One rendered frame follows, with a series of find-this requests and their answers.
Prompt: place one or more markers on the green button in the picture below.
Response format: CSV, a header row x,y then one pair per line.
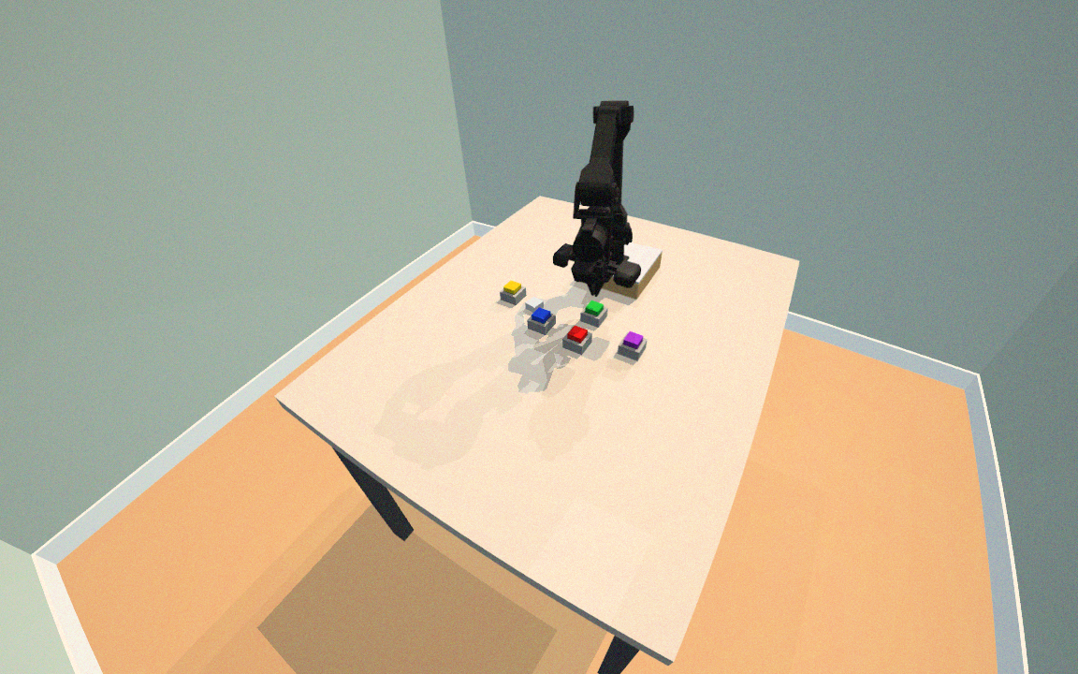
x,y
594,314

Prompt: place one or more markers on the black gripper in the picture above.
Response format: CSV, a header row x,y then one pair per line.
x,y
625,274

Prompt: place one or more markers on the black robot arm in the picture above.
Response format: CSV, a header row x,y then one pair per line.
x,y
599,187

